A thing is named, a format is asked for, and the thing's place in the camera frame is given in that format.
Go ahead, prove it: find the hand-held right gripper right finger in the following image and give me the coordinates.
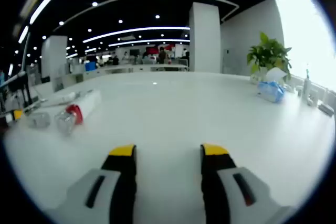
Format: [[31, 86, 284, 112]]
[[199, 143, 297, 224]]

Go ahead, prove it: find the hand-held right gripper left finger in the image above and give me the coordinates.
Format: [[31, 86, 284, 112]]
[[49, 144, 138, 224]]

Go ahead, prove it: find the clear skincare jar red lid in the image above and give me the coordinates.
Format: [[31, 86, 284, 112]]
[[54, 104, 84, 135]]

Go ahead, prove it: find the clear skincare bottle white cap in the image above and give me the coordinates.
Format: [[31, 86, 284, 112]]
[[27, 112, 51, 129]]

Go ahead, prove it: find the white skincare tube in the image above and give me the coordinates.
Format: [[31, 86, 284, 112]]
[[74, 89, 102, 116]]

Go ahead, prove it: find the white pump bottle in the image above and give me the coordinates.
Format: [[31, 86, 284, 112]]
[[303, 69, 313, 100]]

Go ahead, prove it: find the blue tissue pack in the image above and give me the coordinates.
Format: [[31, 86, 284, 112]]
[[256, 67, 287, 103]]

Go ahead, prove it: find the dark grey flat device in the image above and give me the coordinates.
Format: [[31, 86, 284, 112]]
[[319, 103, 334, 116]]

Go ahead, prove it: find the green potted plant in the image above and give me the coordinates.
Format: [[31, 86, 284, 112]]
[[246, 31, 292, 84]]

